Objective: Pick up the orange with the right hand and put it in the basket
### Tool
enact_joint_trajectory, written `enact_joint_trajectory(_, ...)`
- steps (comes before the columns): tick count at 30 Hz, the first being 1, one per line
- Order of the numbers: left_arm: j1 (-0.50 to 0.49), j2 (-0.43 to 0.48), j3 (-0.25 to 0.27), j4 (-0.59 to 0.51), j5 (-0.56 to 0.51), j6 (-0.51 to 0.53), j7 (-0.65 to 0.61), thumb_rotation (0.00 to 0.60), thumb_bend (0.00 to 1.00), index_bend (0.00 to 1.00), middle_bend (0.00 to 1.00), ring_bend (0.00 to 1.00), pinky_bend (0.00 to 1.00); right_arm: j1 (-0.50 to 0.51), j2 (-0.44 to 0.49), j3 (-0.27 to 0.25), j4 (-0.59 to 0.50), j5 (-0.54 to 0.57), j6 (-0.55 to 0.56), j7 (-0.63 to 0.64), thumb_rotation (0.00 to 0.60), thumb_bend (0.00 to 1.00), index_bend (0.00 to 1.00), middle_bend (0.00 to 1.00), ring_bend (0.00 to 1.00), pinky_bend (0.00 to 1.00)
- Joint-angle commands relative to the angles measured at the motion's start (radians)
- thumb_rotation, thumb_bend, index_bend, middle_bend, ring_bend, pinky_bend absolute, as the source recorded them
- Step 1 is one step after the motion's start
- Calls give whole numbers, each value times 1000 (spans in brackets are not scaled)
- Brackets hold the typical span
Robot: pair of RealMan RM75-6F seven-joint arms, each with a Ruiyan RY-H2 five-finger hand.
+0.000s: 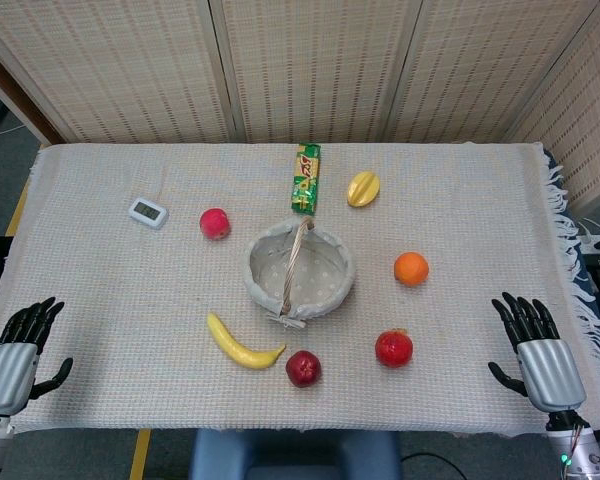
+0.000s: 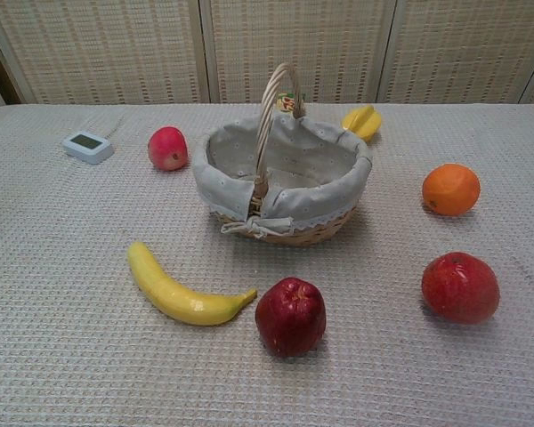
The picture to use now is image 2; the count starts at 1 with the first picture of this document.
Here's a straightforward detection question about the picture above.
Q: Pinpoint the small red-pink apple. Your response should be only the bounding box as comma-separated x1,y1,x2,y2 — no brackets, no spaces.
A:
148,125,189,173

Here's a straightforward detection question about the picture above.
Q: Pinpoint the small white digital timer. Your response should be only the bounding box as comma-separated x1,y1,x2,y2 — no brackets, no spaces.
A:
61,131,116,166

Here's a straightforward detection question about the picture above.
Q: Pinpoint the red mango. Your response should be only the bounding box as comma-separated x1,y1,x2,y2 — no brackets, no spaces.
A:
421,251,501,326

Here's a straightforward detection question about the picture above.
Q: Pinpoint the woven folding screen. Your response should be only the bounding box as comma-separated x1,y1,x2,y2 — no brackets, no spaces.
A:
0,0,534,107

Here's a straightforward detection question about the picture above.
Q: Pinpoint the yellow banana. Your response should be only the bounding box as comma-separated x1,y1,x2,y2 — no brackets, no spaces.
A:
127,240,259,327

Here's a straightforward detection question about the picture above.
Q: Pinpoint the white woven tablecloth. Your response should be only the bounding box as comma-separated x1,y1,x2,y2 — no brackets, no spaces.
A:
0,102,534,427

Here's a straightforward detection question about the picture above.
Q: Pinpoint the yellow green printed package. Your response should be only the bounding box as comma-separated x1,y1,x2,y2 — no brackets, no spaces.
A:
277,91,306,116

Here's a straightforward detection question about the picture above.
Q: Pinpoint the dark red apple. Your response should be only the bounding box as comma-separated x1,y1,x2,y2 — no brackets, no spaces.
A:
255,277,328,359

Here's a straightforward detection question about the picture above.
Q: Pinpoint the wicker basket with cloth liner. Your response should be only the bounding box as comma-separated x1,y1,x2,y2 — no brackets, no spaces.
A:
192,62,374,248

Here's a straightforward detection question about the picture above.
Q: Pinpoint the yellow starfruit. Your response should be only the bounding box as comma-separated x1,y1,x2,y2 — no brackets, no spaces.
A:
341,104,383,143

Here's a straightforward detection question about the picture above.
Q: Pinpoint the orange fruit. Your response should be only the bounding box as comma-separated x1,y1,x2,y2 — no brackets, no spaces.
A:
421,163,481,218

